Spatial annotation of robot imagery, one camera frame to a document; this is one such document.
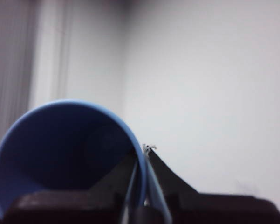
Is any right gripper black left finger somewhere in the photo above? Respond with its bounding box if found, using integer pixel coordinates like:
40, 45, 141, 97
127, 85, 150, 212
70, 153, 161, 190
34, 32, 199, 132
2, 151, 138, 224

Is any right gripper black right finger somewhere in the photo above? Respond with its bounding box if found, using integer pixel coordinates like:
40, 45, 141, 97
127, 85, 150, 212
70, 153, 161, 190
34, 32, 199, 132
144, 144, 280, 224

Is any grey curtain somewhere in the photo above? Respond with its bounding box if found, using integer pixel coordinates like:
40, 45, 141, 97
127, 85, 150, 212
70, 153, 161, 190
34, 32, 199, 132
0, 0, 37, 152

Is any blue ribbed plastic cup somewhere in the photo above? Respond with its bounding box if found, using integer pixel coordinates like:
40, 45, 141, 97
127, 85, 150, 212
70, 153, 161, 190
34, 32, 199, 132
0, 99, 149, 221

